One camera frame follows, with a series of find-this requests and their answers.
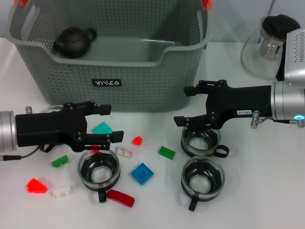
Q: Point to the dark red curved toy brick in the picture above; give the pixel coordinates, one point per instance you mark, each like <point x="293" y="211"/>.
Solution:
<point x="120" y="198"/>

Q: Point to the red sloped toy brick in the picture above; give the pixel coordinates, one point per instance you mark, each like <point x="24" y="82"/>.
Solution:
<point x="35" y="186"/>

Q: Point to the white toy brick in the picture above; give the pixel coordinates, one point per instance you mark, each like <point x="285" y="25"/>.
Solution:
<point x="62" y="191"/>
<point x="125" y="152"/>

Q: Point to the green flat toy brick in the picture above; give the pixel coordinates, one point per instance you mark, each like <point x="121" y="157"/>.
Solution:
<point x="167" y="153"/>

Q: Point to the grey perforated plastic storage basket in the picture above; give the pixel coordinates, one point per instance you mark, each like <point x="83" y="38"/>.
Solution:
<point x="143" y="90"/>

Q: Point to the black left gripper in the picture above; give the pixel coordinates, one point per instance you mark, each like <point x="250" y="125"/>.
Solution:
<point x="47" y="128"/>

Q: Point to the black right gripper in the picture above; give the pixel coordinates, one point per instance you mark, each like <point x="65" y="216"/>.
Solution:
<point x="238" y="100"/>

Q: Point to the small red toy brick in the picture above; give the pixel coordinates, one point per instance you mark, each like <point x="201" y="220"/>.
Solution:
<point x="96" y="151"/>
<point x="137" y="140"/>

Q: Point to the blue square toy brick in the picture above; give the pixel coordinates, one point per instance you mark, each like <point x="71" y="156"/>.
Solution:
<point x="142" y="174"/>

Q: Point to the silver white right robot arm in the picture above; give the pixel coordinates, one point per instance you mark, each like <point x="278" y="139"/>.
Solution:
<point x="286" y="100"/>

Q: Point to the glass teacup black sleeve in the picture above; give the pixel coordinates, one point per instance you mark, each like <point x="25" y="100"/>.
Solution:
<point x="51" y="106"/>
<point x="200" y="144"/>
<point x="202" y="184"/>
<point x="98" y="177"/>

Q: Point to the right wrist camera housing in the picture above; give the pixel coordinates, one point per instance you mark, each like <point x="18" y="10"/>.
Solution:
<point x="295" y="55"/>

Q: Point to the green notched toy brick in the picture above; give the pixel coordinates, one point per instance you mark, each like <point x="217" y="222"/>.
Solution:
<point x="59" y="161"/>

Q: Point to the teal square toy brick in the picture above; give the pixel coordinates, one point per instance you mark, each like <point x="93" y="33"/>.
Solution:
<point x="102" y="128"/>

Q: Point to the black clay teapot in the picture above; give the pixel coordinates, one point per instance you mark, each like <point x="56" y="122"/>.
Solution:
<point x="71" y="43"/>

